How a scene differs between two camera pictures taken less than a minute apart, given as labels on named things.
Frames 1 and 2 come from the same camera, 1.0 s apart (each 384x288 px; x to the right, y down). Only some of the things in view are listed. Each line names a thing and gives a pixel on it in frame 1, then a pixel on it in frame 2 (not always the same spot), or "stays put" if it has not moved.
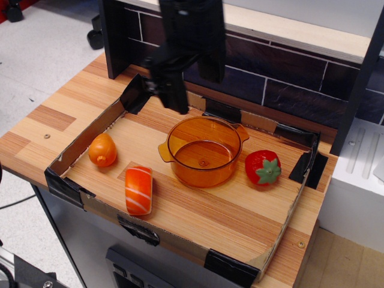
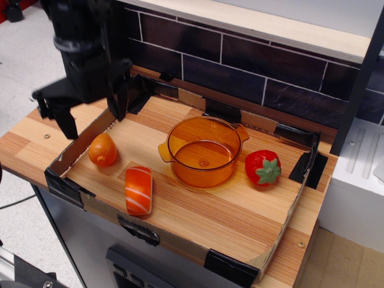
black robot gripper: x=192 y=29 to x=89 y=74
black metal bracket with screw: x=26 y=275 stays put
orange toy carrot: x=102 y=150 stays put
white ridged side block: x=352 y=206 stays put
